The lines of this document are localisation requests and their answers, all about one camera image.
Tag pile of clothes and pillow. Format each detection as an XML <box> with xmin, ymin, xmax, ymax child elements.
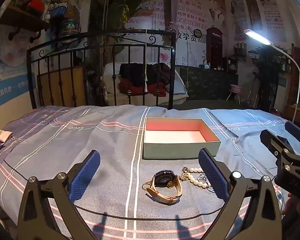
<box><xmin>103</xmin><ymin>62</ymin><xmax>190</xmax><ymax>103</ymax></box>

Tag black metal bed frame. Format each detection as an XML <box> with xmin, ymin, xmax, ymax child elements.
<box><xmin>26</xmin><ymin>31</ymin><xmax>177</xmax><ymax>110</ymax></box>

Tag blue grey striped bedsheet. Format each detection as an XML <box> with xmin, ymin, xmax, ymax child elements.
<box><xmin>0</xmin><ymin>104</ymin><xmax>300</xmax><ymax>240</ymax></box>

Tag dark green patterned counter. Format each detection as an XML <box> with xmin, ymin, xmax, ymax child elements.
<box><xmin>179</xmin><ymin>66</ymin><xmax>239</xmax><ymax>101</ymax></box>

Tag red clothes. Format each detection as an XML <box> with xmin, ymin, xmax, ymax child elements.
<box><xmin>118</xmin><ymin>78</ymin><xmax>167</xmax><ymax>97</ymax></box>

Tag blue basket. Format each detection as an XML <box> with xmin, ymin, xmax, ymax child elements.
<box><xmin>49</xmin><ymin>4</ymin><xmax>68</xmax><ymax>18</ymax></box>

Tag blue white wall poster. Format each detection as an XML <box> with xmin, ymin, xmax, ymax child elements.
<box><xmin>0</xmin><ymin>39</ymin><xmax>38</xmax><ymax>108</ymax></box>

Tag wooden wall shelf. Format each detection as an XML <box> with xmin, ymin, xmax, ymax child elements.
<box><xmin>0</xmin><ymin>5</ymin><xmax>53</xmax><ymax>43</ymax></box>

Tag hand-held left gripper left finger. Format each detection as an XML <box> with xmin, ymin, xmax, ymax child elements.
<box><xmin>16</xmin><ymin>149</ymin><xmax>101</xmax><ymax>240</ymax></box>

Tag cardboard box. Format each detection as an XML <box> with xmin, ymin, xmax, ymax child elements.
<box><xmin>283</xmin><ymin>103</ymin><xmax>300</xmax><ymax>128</ymax></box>

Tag white tassel rope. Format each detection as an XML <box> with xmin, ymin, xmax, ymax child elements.
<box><xmin>143</xmin><ymin>29</ymin><xmax>150</xmax><ymax>93</ymax></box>

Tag wall poster with portrait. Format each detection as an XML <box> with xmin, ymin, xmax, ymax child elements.
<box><xmin>259</xmin><ymin>0</ymin><xmax>287</xmax><ymax>43</ymax></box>

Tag pink stool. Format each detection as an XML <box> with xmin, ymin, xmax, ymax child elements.
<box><xmin>226</xmin><ymin>84</ymin><xmax>243</xmax><ymax>103</ymax></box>

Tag tall green plant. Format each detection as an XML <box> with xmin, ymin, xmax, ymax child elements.
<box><xmin>252</xmin><ymin>47</ymin><xmax>292</xmax><ymax>112</ymax></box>

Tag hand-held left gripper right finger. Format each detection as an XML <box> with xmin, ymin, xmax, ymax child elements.
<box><xmin>198</xmin><ymin>148</ymin><xmax>283</xmax><ymax>240</ymax></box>

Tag wristwatch with tan strap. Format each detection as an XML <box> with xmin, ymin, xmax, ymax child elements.
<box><xmin>142</xmin><ymin>170</ymin><xmax>183</xmax><ymax>205</ymax></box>

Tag red phone booth cabinet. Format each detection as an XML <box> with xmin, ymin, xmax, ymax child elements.
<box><xmin>206</xmin><ymin>26</ymin><xmax>225</xmax><ymax>68</ymax></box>

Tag black clothes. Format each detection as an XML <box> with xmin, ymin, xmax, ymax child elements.
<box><xmin>119</xmin><ymin>63</ymin><xmax>171</xmax><ymax>82</ymax></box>

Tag pale green box pink inside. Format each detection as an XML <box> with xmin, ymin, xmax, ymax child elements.
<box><xmin>143</xmin><ymin>117</ymin><xmax>222</xmax><ymax>160</ymax></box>

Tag large printed wall poster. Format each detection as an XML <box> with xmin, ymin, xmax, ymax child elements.
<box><xmin>129</xmin><ymin>0</ymin><xmax>227</xmax><ymax>68</ymax></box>

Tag red box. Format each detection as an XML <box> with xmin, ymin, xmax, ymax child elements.
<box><xmin>27</xmin><ymin>0</ymin><xmax>45</xmax><ymax>13</ymax></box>

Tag green round tin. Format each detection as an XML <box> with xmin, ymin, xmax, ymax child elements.
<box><xmin>59</xmin><ymin>18</ymin><xmax>81</xmax><ymax>35</ymax></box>

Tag person's right hand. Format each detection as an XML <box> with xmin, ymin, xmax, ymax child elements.
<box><xmin>281</xmin><ymin>192</ymin><xmax>300</xmax><ymax>220</ymax></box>

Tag white desk lamp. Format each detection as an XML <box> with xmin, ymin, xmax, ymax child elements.
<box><xmin>243</xmin><ymin>29</ymin><xmax>300</xmax><ymax>127</ymax></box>

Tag pearl bracelet with gold clasp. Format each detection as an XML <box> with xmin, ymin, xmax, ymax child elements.
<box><xmin>182</xmin><ymin>167</ymin><xmax>212</xmax><ymax>188</ymax></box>

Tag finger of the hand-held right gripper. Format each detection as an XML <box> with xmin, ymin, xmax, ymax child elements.
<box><xmin>260</xmin><ymin>129</ymin><xmax>294</xmax><ymax>158</ymax></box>
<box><xmin>284</xmin><ymin>121</ymin><xmax>300</xmax><ymax>147</ymax></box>

